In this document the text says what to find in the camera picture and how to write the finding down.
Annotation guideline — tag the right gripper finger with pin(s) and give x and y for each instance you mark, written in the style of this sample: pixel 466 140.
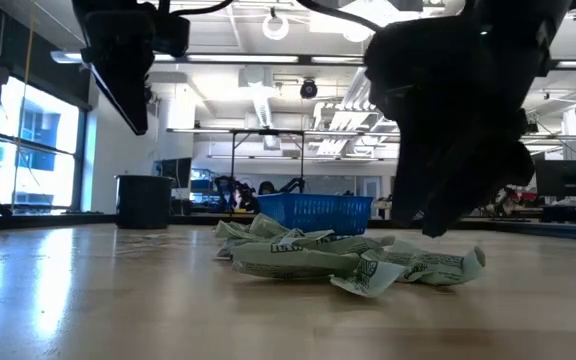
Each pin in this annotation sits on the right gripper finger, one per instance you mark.
pixel 410 175
pixel 468 185

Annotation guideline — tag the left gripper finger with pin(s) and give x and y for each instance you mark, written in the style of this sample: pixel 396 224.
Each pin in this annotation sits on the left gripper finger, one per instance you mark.
pixel 128 85

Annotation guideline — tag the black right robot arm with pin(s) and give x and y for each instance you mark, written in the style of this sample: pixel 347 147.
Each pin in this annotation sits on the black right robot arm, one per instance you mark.
pixel 558 20

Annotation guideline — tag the background black robot arm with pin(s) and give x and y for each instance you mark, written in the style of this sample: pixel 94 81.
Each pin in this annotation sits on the background black robot arm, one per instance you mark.
pixel 235 195

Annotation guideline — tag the green white sweetener packet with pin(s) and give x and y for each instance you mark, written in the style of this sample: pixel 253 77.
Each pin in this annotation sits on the green white sweetener packet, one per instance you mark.
pixel 268 226
pixel 443 265
pixel 368 279
pixel 348 244
pixel 293 260
pixel 230 235

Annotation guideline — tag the long ceiling tube light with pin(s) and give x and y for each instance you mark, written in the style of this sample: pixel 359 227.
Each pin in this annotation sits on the long ceiling tube light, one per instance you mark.
pixel 338 59
pixel 218 58

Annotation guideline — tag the black computer monitor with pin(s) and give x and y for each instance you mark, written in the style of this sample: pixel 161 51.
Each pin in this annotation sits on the black computer monitor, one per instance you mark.
pixel 565 177
pixel 178 172

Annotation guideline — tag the blue plastic basket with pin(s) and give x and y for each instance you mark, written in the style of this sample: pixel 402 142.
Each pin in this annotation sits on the blue plastic basket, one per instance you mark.
pixel 318 212

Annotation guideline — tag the large glass window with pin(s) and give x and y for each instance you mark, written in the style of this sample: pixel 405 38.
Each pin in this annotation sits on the large glass window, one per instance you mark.
pixel 38 145

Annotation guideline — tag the black cup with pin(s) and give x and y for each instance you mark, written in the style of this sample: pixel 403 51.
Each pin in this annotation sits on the black cup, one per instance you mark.
pixel 143 202

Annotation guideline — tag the person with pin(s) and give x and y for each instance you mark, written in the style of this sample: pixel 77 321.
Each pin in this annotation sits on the person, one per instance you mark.
pixel 267 188

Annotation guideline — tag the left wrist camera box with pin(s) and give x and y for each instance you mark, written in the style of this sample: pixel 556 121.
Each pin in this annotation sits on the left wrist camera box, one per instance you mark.
pixel 173 35

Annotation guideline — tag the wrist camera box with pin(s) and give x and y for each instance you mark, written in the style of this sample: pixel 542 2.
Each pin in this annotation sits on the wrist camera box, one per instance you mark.
pixel 173 35
pixel 388 75

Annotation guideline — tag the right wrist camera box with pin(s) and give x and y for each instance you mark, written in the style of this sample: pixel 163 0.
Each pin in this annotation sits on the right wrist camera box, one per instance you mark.
pixel 388 75

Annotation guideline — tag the black dome camera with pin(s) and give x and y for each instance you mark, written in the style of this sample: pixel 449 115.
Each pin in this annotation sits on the black dome camera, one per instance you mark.
pixel 309 89

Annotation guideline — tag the white air duct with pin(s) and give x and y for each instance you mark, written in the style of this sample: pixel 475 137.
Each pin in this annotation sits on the white air duct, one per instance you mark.
pixel 263 112

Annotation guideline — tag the background black rig frame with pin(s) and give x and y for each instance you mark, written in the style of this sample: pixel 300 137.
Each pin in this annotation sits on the background black rig frame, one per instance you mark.
pixel 268 132

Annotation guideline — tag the black aluminium table frame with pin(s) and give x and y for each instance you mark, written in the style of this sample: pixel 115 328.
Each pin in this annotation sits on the black aluminium table frame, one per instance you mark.
pixel 43 220

